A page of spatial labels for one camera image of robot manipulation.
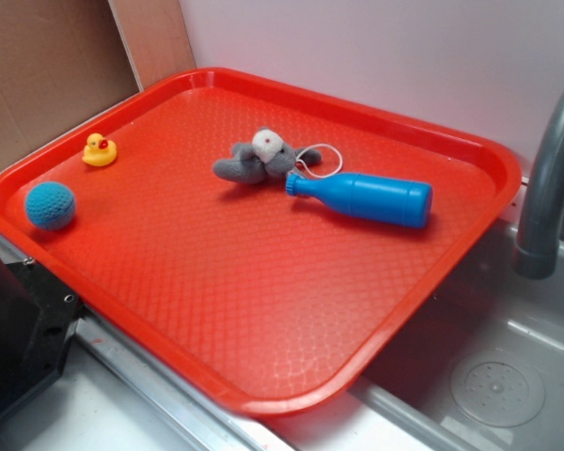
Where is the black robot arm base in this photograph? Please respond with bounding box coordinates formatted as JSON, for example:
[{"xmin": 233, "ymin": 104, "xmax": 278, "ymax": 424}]
[{"xmin": 0, "ymin": 258, "xmax": 80, "ymax": 422}]

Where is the blue plastic bottle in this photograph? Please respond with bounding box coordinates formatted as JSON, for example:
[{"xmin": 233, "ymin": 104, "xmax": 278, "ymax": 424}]
[{"xmin": 286, "ymin": 173, "xmax": 433, "ymax": 228}]

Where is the red plastic tray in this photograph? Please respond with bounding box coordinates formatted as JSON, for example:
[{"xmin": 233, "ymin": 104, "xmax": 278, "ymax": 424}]
[{"xmin": 0, "ymin": 69, "xmax": 521, "ymax": 417}]

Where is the grey plush toy animal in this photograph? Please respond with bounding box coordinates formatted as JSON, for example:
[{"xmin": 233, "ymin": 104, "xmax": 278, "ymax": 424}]
[{"xmin": 211, "ymin": 127, "xmax": 344, "ymax": 185}]

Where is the yellow rubber duck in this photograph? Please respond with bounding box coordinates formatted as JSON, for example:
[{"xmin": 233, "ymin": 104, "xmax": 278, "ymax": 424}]
[{"xmin": 82, "ymin": 133, "xmax": 118, "ymax": 167}]

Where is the blue knitted ball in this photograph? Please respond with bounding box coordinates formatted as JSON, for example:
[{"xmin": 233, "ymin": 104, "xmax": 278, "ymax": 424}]
[{"xmin": 24, "ymin": 181, "xmax": 76, "ymax": 231}]

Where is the grey toy faucet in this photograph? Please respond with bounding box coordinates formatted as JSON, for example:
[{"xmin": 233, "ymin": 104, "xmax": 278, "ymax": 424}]
[{"xmin": 513, "ymin": 92, "xmax": 564, "ymax": 279}]

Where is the grey toy sink basin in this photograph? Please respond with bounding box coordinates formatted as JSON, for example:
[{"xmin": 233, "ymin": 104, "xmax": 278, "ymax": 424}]
[{"xmin": 351, "ymin": 196, "xmax": 564, "ymax": 450}]

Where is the brown cardboard panel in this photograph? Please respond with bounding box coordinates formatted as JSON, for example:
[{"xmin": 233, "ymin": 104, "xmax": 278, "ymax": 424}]
[{"xmin": 0, "ymin": 1, "xmax": 195, "ymax": 172}]

